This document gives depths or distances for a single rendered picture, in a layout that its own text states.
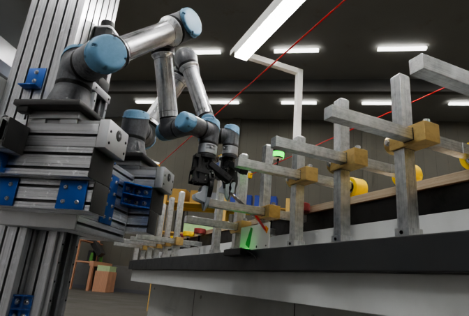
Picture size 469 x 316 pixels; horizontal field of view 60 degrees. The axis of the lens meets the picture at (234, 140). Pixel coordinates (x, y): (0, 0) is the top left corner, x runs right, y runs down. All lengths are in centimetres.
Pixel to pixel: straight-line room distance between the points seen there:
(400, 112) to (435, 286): 43
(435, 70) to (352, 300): 68
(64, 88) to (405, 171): 103
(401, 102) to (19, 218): 120
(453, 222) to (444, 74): 56
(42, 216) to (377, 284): 101
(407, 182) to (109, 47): 93
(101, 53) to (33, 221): 57
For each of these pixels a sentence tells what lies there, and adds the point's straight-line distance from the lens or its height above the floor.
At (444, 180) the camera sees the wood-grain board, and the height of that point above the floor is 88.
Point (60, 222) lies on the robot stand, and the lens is 140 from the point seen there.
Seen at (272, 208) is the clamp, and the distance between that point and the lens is 162.
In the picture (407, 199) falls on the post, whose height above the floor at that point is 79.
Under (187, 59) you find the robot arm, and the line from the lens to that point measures 195.
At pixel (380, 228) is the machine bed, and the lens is 145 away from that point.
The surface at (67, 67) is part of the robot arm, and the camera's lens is 144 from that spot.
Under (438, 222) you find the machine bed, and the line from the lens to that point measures 129.
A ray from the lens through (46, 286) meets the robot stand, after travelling 154.
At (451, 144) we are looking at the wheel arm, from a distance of 118.
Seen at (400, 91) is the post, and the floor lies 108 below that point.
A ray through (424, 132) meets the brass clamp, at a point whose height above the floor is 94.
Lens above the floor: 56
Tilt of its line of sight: 20 degrees up
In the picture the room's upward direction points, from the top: 5 degrees clockwise
